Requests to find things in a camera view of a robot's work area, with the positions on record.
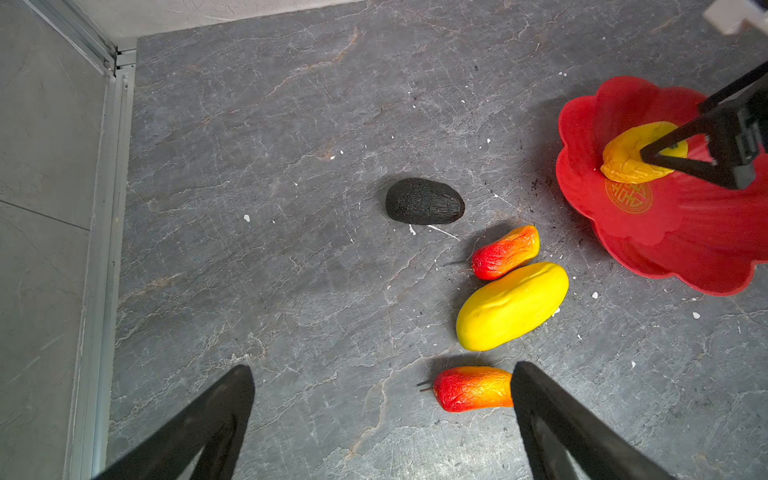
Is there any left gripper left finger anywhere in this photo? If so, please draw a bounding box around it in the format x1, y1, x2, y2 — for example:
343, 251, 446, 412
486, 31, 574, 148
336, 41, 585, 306
98, 365, 255, 479

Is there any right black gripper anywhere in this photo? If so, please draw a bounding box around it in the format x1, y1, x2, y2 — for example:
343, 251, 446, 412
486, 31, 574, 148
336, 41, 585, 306
640, 61, 768, 190

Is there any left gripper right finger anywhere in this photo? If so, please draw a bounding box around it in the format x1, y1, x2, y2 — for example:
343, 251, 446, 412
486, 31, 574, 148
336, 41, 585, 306
510, 361, 672, 480

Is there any small yellow fake fruit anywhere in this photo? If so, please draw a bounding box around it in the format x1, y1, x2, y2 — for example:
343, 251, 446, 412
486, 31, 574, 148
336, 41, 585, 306
600, 121, 677, 184

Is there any large yellow fake mango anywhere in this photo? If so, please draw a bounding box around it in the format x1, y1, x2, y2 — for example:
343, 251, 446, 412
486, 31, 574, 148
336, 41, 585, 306
456, 262, 569, 352

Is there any red-yellow fake mango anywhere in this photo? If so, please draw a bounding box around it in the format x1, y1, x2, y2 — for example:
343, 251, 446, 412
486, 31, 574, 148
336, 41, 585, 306
425, 366, 514, 413
471, 225, 540, 281

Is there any black fake avocado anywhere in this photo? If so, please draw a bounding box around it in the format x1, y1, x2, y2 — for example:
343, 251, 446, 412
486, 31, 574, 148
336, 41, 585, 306
385, 178, 465, 225

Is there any red flower-shaped fruit bowl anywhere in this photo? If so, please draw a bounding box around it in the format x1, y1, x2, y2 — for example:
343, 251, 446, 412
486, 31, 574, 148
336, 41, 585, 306
555, 76, 767, 296

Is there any aluminium frame post left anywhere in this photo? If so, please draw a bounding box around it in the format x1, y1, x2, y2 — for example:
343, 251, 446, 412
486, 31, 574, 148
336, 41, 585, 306
1, 1, 135, 479

